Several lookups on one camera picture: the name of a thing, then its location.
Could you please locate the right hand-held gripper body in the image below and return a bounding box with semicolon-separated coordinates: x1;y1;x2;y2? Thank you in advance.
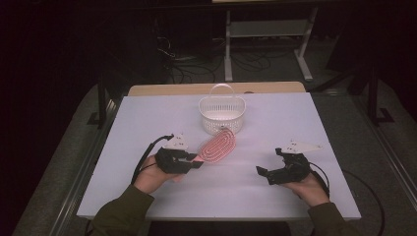
267;140;325;186

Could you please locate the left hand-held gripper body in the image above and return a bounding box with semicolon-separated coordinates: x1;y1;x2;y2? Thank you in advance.
154;132;199;175

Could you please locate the pink hairbrush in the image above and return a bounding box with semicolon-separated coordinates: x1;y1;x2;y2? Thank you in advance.
193;127;237;164

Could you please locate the white plastic basket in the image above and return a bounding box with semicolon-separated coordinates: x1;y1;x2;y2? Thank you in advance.
198;83;247;136

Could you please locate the person's right hand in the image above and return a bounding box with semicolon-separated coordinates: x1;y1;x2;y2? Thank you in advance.
282;173;330;208

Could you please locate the person's left hand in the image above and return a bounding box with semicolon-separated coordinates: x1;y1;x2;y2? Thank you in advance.
134;154;185;195

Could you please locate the wooden table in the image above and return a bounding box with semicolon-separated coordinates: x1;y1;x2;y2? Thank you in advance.
127;81;307;97

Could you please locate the black metal stand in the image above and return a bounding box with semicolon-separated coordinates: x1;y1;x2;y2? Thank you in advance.
367;64;396;128
87;74;110;130

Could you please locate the left hand-held gripper cable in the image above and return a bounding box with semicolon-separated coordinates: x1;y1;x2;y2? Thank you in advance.
130;133;175;185

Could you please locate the hand-held gripper cable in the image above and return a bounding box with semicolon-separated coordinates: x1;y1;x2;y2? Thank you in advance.
308;161;387;236
130;133;175;185

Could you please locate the right hand-held gripper cable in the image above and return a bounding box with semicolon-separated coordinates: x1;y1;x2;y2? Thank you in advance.
308;161;387;236

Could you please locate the bundle of floor cables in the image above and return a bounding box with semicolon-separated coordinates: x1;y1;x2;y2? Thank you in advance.
153;34;218;84

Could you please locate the metal frame rail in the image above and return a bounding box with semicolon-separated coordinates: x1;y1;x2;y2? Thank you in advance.
48;97;125;236
353;97;417;211

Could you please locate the white metal desk frame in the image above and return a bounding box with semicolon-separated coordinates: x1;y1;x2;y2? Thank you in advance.
223;6;320;83

